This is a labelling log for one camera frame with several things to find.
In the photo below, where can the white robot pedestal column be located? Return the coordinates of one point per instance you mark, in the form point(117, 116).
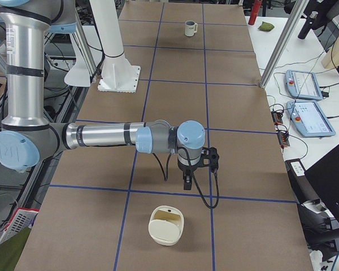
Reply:
point(117, 74)

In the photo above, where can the black monitor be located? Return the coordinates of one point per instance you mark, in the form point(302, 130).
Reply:
point(323, 176)

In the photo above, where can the red bottle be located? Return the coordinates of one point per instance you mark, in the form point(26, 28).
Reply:
point(254, 11)

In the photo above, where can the lower teach pendant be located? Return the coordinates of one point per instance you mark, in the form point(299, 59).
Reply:
point(309, 119)

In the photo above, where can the white red plastic basket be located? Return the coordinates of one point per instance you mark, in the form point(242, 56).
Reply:
point(21, 219)

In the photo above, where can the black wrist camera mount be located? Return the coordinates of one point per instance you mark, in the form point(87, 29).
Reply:
point(209, 158)

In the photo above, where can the cream bin with swing lid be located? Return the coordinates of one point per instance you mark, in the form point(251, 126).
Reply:
point(166, 225)

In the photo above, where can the black office chair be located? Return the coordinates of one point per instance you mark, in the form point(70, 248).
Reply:
point(320, 227)

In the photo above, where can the black cylinder device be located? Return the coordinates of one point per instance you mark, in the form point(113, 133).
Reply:
point(310, 20)

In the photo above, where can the white mug grey inside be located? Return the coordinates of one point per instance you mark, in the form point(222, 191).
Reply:
point(191, 28)

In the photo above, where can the aluminium frame post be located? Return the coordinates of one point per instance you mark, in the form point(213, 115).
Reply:
point(285, 35)

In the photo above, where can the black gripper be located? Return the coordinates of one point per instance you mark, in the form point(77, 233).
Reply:
point(187, 169)

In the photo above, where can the orange black connector box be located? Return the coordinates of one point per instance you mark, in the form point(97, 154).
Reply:
point(277, 117)

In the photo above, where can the upper teach pendant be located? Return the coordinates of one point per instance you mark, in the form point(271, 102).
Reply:
point(302, 85)

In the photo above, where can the green bean bag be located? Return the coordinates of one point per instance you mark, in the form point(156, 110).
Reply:
point(266, 27)

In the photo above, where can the teach pendant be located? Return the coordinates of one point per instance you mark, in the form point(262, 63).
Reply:
point(302, 85)
point(309, 119)

